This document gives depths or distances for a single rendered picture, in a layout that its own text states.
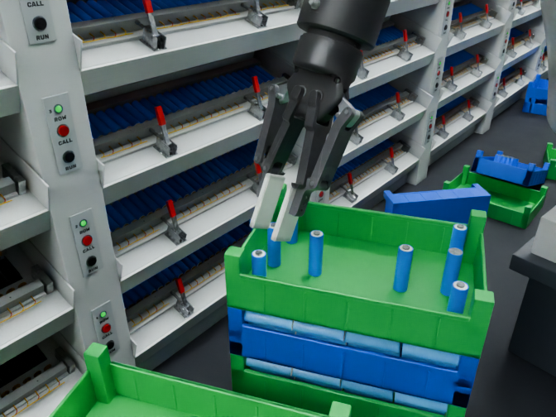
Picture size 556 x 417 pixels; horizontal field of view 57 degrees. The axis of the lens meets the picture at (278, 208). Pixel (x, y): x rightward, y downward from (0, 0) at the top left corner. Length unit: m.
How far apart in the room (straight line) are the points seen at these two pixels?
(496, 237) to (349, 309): 1.25
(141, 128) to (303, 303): 0.54
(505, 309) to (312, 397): 0.88
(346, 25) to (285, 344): 0.38
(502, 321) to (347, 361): 0.86
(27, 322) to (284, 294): 0.50
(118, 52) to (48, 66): 0.14
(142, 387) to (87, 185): 0.38
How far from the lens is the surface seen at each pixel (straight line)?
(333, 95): 0.58
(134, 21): 0.98
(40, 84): 0.82
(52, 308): 0.99
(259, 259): 0.62
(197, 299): 1.24
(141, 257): 1.06
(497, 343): 1.40
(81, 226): 0.92
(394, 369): 0.65
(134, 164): 0.97
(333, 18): 0.57
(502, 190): 2.09
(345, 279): 0.70
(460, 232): 0.72
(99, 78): 0.88
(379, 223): 0.76
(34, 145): 0.84
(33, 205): 0.89
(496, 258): 1.71
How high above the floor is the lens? 0.90
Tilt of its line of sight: 29 degrees down
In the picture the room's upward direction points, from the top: straight up
